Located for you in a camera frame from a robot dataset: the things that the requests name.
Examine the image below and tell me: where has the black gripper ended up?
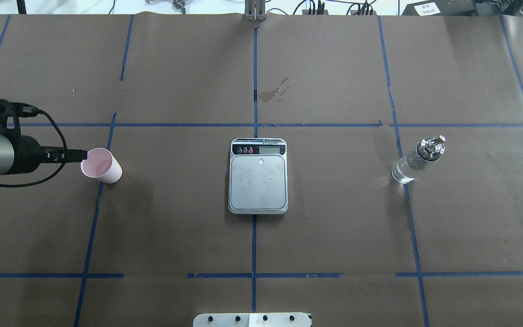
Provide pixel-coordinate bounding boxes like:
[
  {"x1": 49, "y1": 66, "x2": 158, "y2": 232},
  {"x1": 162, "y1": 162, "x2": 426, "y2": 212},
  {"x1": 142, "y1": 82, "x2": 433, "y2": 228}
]
[{"x1": 41, "y1": 146, "x2": 88, "y2": 164}]

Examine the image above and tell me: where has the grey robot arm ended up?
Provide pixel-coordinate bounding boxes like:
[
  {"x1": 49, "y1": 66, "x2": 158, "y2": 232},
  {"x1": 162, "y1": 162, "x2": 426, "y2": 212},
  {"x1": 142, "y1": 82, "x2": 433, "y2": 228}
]
[{"x1": 0, "y1": 134, "x2": 88, "y2": 176}]

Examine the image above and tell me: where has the aluminium frame post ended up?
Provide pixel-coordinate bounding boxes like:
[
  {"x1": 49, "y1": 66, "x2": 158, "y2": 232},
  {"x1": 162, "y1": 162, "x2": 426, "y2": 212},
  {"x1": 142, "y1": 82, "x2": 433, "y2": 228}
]
[{"x1": 243, "y1": 0, "x2": 267, "y2": 21}]

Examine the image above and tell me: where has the glass sauce bottle metal spout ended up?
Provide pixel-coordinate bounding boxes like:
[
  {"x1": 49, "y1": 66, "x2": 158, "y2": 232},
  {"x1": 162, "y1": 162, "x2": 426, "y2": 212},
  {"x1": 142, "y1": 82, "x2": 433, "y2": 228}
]
[{"x1": 391, "y1": 135, "x2": 446, "y2": 184}]

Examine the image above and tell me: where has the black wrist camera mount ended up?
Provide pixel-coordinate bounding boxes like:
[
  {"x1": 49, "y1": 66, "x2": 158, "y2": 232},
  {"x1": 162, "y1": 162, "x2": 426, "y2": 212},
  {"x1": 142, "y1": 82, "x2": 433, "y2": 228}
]
[{"x1": 0, "y1": 99, "x2": 41, "y2": 139}]

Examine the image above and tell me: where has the digital kitchen scale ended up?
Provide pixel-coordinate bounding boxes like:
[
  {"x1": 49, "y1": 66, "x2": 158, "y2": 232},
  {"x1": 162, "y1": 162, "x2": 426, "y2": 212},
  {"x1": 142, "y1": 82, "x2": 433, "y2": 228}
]
[{"x1": 227, "y1": 138, "x2": 289, "y2": 215}]

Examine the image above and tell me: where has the pink paper cup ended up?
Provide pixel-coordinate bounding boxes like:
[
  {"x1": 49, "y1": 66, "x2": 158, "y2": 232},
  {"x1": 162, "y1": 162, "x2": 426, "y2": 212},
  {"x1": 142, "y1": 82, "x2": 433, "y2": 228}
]
[{"x1": 80, "y1": 148, "x2": 123, "y2": 184}]

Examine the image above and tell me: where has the black camera cable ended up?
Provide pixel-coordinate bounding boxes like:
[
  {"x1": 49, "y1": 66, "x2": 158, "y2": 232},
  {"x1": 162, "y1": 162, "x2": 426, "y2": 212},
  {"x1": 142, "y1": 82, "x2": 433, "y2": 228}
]
[{"x1": 0, "y1": 108, "x2": 69, "y2": 188}]

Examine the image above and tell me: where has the black box with label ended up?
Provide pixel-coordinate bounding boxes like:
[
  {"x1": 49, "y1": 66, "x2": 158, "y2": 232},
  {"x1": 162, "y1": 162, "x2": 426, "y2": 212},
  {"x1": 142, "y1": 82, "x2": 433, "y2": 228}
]
[{"x1": 400, "y1": 0, "x2": 477, "y2": 17}]

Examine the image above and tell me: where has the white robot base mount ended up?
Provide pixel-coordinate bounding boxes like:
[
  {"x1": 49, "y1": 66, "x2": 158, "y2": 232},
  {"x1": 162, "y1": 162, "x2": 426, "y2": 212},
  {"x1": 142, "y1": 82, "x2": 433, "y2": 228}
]
[{"x1": 192, "y1": 312, "x2": 313, "y2": 327}]

